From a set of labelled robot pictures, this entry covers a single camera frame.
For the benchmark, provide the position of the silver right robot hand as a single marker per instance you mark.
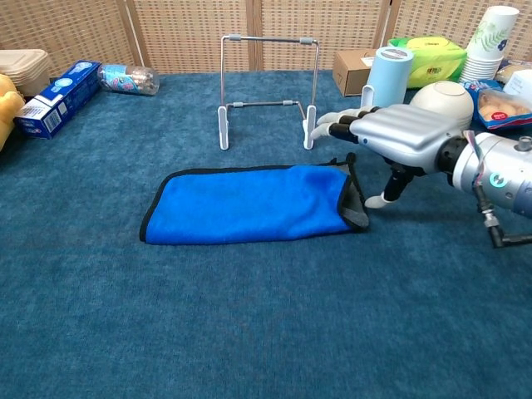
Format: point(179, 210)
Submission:
point(399, 131)

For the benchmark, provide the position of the grey and blue cloth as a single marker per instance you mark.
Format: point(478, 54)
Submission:
point(249, 203)

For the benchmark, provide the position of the light blue cylindrical cup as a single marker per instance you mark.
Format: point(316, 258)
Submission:
point(388, 79)

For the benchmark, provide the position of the beige upturned bowl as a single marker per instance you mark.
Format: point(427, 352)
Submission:
point(444, 97)

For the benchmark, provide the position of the brown cardboard box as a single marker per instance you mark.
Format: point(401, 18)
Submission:
point(349, 72)

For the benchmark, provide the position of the green tissue pack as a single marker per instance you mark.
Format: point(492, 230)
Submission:
point(436, 58)

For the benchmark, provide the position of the blue biscuit snack bag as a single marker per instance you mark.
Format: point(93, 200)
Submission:
point(498, 110)

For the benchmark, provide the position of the stack of paper cups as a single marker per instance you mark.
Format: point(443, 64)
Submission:
point(486, 45)

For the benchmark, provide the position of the woven bamboo folding screen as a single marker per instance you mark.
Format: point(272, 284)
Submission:
point(187, 33)

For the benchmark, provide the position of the teal carpet table mat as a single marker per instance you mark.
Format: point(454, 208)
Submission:
point(249, 324)

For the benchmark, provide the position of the clear plastic snack bottle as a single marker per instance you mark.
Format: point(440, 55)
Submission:
point(129, 79)

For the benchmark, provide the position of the blue toothpaste box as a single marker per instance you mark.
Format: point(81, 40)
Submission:
point(54, 104)

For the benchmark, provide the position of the beige lidded lunch box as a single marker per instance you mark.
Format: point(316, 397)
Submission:
point(25, 68)

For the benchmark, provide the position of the yellow plush toy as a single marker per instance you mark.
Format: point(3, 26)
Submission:
point(6, 112)

